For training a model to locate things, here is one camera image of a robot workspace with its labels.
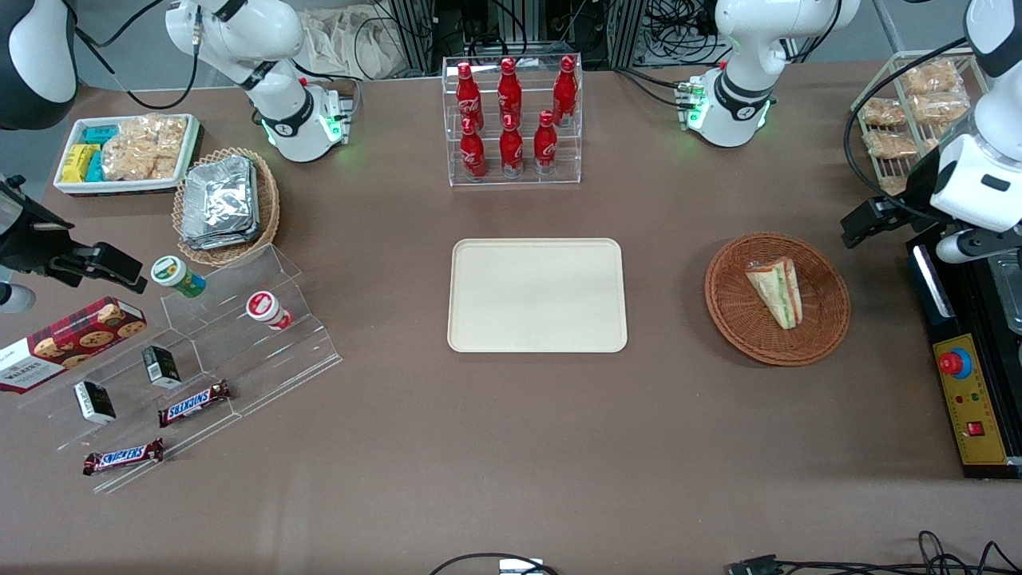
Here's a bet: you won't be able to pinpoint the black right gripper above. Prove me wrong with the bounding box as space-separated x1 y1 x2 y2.
0 177 149 295

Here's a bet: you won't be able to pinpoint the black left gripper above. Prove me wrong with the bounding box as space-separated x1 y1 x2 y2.
840 149 956 249

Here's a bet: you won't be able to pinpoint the triangle sandwich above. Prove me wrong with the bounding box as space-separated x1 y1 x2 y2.
744 257 802 331

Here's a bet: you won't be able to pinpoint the brown round wicker basket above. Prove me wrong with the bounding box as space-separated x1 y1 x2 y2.
703 232 852 367

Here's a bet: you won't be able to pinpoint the light oval wicker basket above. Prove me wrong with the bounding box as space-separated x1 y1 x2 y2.
172 147 282 268

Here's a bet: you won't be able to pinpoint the cream plastic tray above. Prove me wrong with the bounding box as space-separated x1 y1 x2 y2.
447 237 629 355

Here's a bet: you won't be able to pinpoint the red tartan cookie box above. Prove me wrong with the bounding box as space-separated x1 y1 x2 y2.
0 295 149 395

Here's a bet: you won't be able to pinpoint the green lid snack cup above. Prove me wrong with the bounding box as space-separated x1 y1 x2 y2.
150 255 207 299

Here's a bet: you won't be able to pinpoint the white rectangular snack bin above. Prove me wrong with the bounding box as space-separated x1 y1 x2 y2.
53 113 202 197

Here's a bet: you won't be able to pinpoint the yellow snack packet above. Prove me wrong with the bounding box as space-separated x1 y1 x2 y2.
61 144 100 184

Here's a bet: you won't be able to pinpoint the small black box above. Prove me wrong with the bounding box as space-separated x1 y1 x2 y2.
73 379 117 426
141 344 183 391

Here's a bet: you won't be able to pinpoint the clear bag of crackers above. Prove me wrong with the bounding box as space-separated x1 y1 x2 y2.
101 114 189 181

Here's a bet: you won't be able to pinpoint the teal snack packet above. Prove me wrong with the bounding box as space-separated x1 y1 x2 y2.
82 124 121 183

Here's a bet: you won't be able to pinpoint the silver foil packs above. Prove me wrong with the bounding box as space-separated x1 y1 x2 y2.
180 155 261 251

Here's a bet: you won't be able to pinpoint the brown Snickers bar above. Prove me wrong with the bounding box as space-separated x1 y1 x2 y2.
156 379 233 429
82 437 165 478

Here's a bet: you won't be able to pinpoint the red lid snack cup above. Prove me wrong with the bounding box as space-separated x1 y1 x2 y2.
245 291 294 331

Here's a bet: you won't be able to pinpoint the clear acrylic stepped display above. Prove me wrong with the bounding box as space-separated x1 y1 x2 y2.
14 243 345 497

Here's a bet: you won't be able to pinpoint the black control box yellow panel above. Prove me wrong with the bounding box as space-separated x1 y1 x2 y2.
905 230 1022 481

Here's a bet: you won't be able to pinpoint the red cola bottle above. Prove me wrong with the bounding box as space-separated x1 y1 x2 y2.
533 109 559 177
499 112 525 179
552 55 579 127
459 117 488 181
497 57 524 129
455 61 483 130

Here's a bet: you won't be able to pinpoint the clear acrylic bottle rack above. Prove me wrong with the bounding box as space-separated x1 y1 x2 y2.
441 54 584 188

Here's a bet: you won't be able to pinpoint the beige cloth bag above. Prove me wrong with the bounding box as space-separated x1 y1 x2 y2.
297 6 404 81

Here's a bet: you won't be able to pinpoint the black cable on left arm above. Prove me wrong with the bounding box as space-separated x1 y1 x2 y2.
843 36 972 224

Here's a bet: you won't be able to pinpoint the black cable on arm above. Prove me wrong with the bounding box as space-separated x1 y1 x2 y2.
843 36 972 224
62 0 200 112

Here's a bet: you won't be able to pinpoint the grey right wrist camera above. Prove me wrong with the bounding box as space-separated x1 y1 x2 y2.
0 281 38 315

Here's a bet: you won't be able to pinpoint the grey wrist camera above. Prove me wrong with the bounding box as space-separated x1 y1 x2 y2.
935 227 1022 265
0 281 38 315

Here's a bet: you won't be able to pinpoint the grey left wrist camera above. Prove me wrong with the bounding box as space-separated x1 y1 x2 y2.
935 227 1022 265

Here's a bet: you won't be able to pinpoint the white wire rack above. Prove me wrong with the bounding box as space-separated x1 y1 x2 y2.
849 48 992 198

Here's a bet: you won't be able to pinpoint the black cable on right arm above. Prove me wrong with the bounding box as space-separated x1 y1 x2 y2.
62 0 200 112

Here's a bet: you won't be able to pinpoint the black cable with connector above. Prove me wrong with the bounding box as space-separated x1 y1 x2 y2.
725 530 1022 575

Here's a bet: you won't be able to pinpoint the black cable with white plug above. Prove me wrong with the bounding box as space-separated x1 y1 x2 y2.
428 552 561 575

